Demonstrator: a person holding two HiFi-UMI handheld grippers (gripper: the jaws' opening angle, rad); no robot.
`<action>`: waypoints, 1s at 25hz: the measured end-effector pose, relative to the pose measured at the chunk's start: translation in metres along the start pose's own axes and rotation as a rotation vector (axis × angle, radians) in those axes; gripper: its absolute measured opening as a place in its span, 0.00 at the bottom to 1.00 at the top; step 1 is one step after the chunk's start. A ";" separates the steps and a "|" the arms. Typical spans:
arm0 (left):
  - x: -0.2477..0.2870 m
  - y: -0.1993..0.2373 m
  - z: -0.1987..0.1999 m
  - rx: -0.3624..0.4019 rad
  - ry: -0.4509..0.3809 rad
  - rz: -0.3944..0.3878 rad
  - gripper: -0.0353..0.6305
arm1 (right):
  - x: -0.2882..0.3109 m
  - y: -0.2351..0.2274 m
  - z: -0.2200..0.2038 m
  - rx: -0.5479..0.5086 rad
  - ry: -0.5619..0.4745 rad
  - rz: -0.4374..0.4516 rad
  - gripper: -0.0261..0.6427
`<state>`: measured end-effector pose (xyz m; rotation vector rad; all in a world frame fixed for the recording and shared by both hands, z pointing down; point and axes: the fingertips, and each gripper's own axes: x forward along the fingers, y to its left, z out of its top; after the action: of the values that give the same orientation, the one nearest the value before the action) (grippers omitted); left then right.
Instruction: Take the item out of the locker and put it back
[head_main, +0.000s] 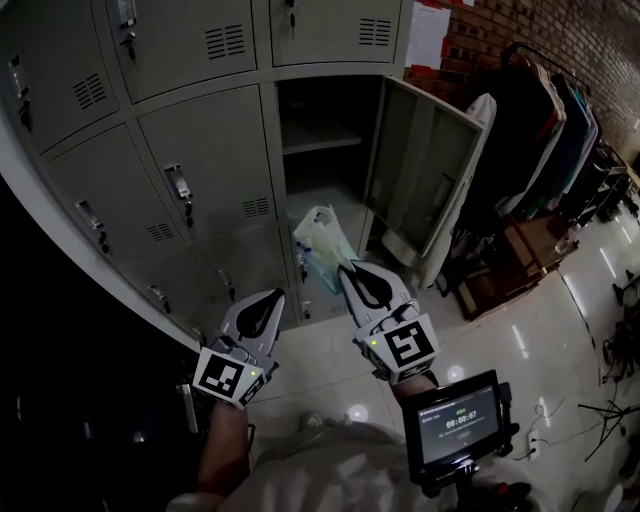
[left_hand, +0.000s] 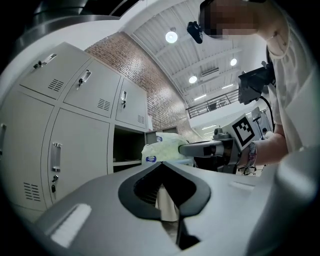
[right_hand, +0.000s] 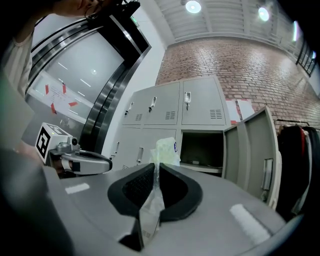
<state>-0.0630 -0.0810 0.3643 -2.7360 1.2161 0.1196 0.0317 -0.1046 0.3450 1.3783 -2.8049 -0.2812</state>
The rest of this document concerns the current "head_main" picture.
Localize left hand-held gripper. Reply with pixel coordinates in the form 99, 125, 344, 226
192, 288, 286, 411

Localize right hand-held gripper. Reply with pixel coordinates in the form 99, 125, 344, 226
338, 263, 441, 386

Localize clear plastic bag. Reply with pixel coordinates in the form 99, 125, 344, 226
292, 204, 362, 297

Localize grey metal locker cabinet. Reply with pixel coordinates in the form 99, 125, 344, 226
0, 0, 416, 351

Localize person's left forearm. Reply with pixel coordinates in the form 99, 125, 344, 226
196, 398, 252, 497

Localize person's right forearm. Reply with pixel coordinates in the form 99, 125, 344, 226
392, 372, 439, 407

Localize grey locker door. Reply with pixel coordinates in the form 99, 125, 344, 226
360, 74, 485, 259

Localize person's shoe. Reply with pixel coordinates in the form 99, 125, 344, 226
298, 410, 352, 430

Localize black mounted screen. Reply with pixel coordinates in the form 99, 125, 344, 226
401, 369, 519, 497

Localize brown wooden stool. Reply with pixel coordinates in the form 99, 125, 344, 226
453, 214, 577, 322

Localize person's white shirt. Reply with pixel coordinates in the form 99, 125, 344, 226
164, 418, 542, 512

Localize clothes rack with garments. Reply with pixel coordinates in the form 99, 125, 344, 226
494, 42, 602, 220

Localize black chair base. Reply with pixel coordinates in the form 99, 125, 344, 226
611, 269, 640, 307

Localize black metal shelf rack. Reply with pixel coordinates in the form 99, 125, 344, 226
574, 144, 632, 225

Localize black tripod stand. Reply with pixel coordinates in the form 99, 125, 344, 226
578, 388, 640, 462

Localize black tangled cables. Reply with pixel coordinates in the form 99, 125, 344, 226
599, 307, 640, 386

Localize white paper sheets on wall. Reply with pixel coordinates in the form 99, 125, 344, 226
404, 0, 476, 70

